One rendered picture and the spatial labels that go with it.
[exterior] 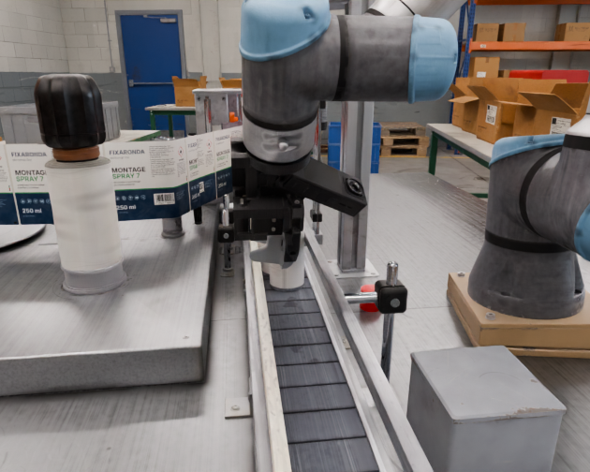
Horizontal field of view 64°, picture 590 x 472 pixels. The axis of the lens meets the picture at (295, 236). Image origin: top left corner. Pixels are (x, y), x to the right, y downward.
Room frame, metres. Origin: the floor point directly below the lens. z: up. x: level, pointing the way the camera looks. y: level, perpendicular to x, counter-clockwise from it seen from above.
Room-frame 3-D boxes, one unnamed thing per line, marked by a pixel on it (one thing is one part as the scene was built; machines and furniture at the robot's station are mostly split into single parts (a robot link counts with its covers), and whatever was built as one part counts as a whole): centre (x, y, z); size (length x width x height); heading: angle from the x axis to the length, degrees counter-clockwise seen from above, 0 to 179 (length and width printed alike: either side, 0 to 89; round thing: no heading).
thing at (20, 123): (2.76, 1.29, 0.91); 0.60 x 0.40 x 0.22; 179
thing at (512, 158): (0.62, -0.32, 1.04); 0.13 x 0.12 x 0.14; 6
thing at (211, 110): (1.18, 0.18, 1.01); 0.14 x 0.13 x 0.26; 7
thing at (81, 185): (0.66, 0.30, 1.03); 0.09 x 0.09 x 0.30
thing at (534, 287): (0.62, -0.33, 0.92); 0.15 x 0.15 x 0.10
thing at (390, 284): (0.45, -0.08, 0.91); 0.07 x 0.03 x 0.16; 97
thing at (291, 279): (0.65, 0.01, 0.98); 0.05 x 0.05 x 0.20
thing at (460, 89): (3.88, -1.41, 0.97); 0.45 x 0.40 x 0.37; 88
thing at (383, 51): (0.49, -0.09, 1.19); 0.11 x 0.11 x 0.08; 6
